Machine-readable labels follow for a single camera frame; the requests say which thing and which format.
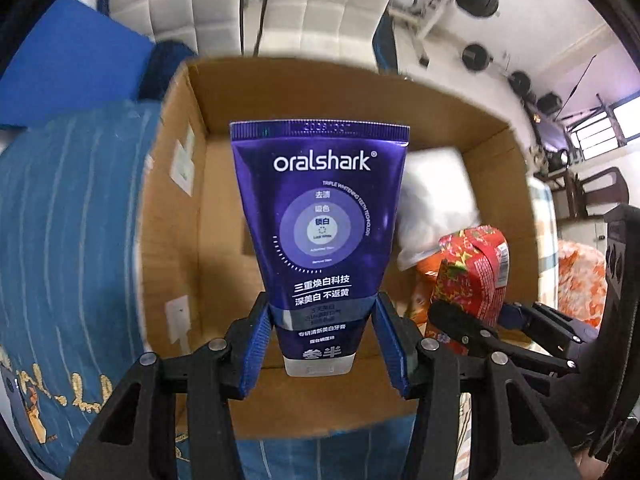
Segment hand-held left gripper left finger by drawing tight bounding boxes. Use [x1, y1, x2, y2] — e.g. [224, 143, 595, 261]
[60, 291, 275, 480]

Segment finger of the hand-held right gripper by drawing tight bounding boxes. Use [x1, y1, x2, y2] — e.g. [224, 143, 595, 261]
[500, 302, 601, 347]
[427, 300, 581, 376]

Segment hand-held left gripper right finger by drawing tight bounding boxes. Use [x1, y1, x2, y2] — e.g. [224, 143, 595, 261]
[376, 291, 583, 480]

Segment orange snack packet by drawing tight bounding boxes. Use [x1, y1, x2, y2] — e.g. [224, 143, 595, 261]
[407, 255, 443, 331]

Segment red snack packet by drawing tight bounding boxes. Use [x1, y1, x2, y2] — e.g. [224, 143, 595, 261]
[425, 225, 512, 343]

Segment clear bag of white cotton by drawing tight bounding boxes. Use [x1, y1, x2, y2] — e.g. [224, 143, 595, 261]
[397, 147, 482, 271]

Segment cardboard box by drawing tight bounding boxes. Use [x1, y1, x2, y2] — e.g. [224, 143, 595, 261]
[142, 55, 543, 441]

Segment purple toothpaste tube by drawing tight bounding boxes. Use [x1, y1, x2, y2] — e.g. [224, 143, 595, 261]
[230, 120, 412, 378]

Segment checkered bed sheet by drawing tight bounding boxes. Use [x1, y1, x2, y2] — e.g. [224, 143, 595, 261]
[527, 175, 560, 306]

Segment dark wooden chair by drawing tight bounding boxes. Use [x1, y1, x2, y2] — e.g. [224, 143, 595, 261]
[550, 167, 631, 221]

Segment black treadmill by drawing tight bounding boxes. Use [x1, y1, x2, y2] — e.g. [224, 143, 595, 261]
[532, 115, 571, 156]

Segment window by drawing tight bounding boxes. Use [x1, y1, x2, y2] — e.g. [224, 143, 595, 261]
[565, 102, 640, 163]

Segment blue striped blanket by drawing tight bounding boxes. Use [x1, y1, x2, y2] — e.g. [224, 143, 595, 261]
[0, 100, 416, 480]

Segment black speaker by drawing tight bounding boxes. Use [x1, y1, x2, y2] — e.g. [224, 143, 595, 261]
[537, 91, 563, 116]

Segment short barbell with black plates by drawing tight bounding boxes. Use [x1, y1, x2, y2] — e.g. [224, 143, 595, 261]
[461, 42, 533, 98]

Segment dark blue exercise mat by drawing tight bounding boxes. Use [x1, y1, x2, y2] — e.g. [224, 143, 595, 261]
[372, 12, 401, 73]

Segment dark blue cloth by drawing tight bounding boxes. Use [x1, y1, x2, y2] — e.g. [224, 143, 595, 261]
[137, 40, 198, 103]

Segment large white quilted chair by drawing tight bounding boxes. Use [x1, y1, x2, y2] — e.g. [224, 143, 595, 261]
[257, 0, 401, 68]

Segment blue foam cushion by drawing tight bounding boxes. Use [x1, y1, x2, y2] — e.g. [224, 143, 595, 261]
[0, 0, 156, 131]

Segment small white quilted chair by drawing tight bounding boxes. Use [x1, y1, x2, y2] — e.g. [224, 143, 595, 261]
[107, 0, 246, 56]

